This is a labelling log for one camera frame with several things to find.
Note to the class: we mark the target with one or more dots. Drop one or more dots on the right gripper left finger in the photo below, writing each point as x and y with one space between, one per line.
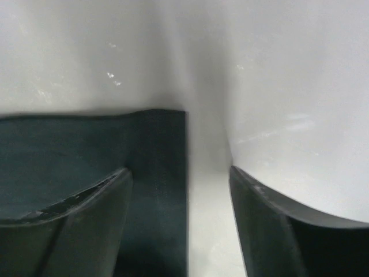
77 236

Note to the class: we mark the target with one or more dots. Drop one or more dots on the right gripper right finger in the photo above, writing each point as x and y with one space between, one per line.
280 236

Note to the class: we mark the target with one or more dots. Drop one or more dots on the black daisy print t-shirt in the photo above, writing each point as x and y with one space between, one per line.
46 159

